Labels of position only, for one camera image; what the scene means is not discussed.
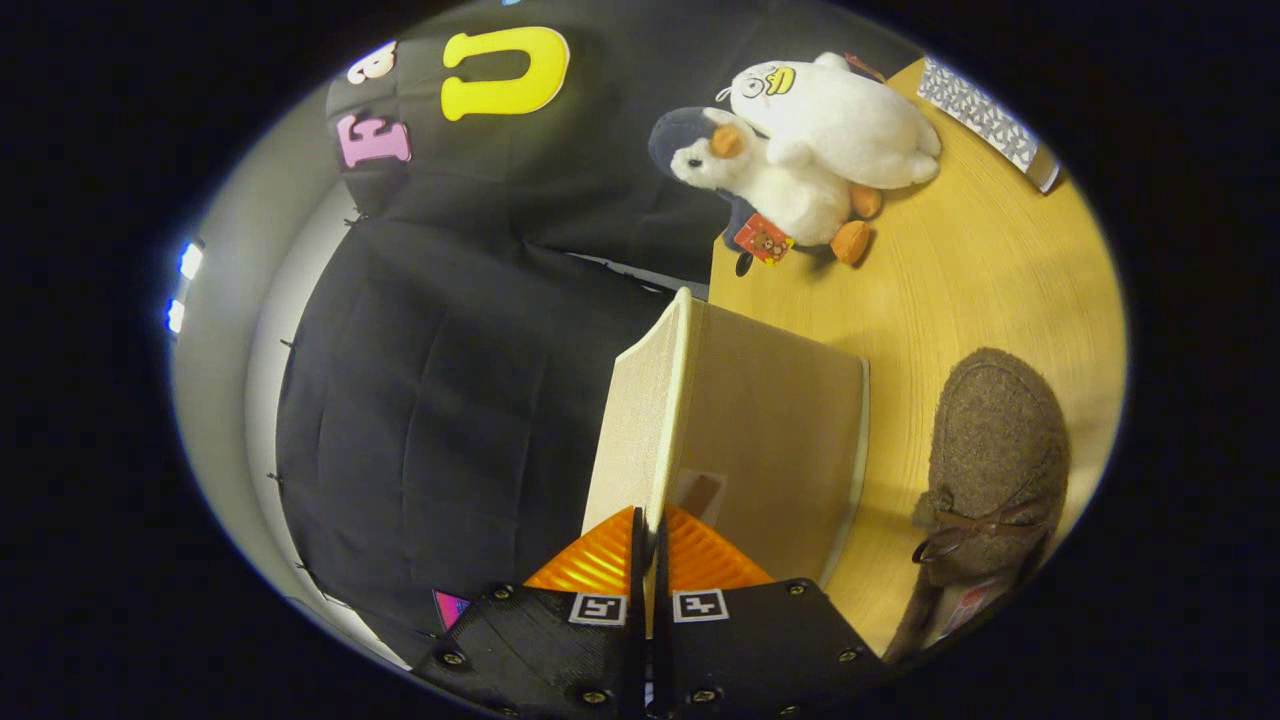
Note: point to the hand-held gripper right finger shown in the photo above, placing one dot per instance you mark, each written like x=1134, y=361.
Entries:
x=750, y=650

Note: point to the white duck plush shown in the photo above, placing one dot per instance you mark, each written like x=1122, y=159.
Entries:
x=840, y=120

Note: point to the beige fabric storage box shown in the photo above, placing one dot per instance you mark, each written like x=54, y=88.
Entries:
x=770, y=440

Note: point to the pink purple printed board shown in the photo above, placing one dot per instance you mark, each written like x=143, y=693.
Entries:
x=448, y=607

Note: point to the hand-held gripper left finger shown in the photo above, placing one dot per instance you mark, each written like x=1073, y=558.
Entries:
x=560, y=660

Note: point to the brown fuzzy slipper shoe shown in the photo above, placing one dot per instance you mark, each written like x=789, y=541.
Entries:
x=995, y=450

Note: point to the grey patterned book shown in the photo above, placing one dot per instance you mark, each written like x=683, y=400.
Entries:
x=985, y=120

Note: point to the grey white penguin plush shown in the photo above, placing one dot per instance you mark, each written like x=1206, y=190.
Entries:
x=790, y=195

